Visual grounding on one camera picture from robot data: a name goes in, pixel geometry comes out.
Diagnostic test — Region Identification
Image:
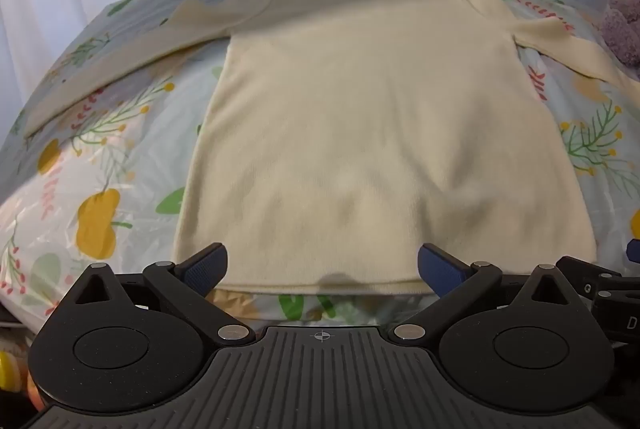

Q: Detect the purple plush toy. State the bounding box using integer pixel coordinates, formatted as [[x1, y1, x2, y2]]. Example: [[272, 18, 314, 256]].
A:
[[599, 0, 640, 71]]

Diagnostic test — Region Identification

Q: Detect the yellow plastic object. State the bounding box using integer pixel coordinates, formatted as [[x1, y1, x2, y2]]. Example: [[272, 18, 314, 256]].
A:
[[0, 351, 24, 393]]

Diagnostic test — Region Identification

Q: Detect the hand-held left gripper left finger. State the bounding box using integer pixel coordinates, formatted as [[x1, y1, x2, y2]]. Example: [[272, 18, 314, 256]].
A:
[[64, 242, 255, 348]]

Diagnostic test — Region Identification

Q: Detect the floral printed bedsheet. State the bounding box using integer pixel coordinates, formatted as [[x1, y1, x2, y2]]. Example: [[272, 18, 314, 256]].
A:
[[0, 0, 640, 340]]

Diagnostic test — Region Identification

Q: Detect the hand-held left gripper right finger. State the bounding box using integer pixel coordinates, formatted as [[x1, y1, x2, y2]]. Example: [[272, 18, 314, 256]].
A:
[[392, 242, 585, 348]]

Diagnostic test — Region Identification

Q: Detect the cream knit sweater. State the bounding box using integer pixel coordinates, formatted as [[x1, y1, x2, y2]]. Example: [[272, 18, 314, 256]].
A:
[[22, 0, 640, 298]]

